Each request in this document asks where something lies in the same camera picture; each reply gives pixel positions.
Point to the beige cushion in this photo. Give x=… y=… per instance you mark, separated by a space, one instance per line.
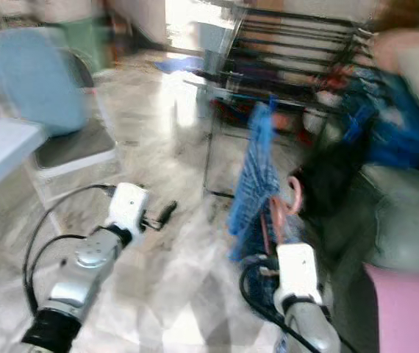
x=415 y=66

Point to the white folding table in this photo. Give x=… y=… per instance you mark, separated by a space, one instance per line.
x=4 y=151

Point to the blue folding chair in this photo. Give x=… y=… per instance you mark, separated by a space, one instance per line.
x=37 y=81

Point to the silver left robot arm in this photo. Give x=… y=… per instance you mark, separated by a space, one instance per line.
x=88 y=261

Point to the blue bag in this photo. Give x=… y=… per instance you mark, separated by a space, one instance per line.
x=400 y=140

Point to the black garment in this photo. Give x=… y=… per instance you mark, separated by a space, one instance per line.
x=334 y=176

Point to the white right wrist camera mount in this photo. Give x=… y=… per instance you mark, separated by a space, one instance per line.
x=298 y=272

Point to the plain blue shirt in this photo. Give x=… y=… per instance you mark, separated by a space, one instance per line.
x=261 y=125

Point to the pink plastic hanger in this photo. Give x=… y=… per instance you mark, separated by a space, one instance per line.
x=299 y=195

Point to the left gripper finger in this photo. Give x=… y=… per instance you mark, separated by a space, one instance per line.
x=165 y=212

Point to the pink foam mat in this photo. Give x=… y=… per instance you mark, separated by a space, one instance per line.
x=408 y=312

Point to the blue floor mat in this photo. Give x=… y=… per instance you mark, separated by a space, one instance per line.
x=176 y=65

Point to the black metal drying rack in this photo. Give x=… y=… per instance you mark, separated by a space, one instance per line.
x=298 y=44

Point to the grey green sofa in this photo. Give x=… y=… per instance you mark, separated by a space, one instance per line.
x=408 y=220

